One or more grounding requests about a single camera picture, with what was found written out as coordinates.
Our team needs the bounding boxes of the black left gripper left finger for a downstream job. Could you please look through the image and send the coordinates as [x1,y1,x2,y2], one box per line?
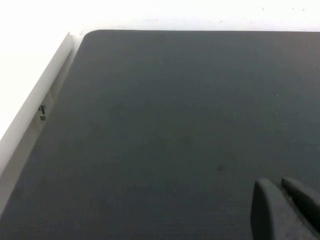
[251,177,310,240]

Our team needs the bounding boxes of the small black clip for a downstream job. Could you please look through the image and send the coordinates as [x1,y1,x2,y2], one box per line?
[38,104,47,122]

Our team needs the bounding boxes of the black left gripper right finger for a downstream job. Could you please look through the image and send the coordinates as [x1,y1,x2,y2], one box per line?
[280,176,320,240]

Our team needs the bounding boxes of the white side board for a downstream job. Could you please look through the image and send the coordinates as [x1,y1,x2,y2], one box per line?
[0,31,74,181]

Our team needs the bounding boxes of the black table mat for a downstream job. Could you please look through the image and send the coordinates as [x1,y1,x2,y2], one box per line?
[0,29,320,240]

